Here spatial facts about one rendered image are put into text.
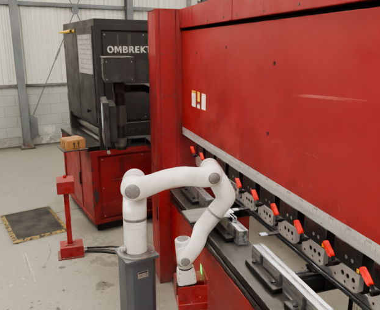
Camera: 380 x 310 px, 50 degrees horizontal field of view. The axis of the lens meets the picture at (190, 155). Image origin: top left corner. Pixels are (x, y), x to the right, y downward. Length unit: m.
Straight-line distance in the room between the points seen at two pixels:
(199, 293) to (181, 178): 0.65
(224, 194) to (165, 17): 1.64
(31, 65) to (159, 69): 6.04
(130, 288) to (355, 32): 1.55
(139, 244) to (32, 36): 7.34
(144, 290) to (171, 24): 1.95
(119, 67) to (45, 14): 5.94
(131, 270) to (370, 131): 1.30
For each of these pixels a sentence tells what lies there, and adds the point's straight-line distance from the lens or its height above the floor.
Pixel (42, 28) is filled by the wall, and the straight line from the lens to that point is 9.11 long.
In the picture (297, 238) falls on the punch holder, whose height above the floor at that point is 1.21.
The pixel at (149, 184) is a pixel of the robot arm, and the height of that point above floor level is 1.39.
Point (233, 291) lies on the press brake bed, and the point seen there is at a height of 0.72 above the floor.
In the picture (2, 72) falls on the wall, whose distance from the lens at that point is 9.00.
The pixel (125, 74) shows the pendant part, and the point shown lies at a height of 1.81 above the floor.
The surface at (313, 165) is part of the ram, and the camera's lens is 1.70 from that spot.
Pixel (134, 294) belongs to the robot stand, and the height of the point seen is 0.81.
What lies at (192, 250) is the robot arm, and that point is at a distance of 2.06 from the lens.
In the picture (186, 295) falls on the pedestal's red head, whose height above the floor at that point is 0.76.
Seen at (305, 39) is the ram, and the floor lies 2.05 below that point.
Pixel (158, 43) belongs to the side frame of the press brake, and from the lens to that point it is 3.20.
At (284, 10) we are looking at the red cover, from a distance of 1.85.
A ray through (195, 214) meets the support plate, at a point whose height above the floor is 1.00.
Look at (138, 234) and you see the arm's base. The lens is 2.07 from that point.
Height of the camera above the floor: 2.02
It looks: 15 degrees down
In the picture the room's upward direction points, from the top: straight up
